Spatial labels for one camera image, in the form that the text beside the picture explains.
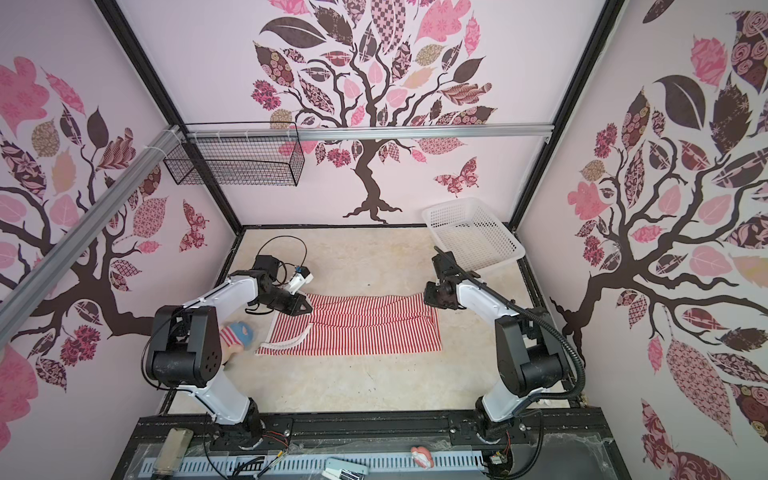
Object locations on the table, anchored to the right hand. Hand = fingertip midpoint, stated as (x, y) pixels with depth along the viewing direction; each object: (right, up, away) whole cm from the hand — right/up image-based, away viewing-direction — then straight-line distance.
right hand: (432, 295), depth 93 cm
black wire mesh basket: (-61, +46, +2) cm, 76 cm away
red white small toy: (-6, -33, -27) cm, 43 cm away
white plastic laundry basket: (+20, +21, +25) cm, 38 cm away
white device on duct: (-24, -36, -26) cm, 50 cm away
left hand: (-39, -5, -2) cm, 40 cm away
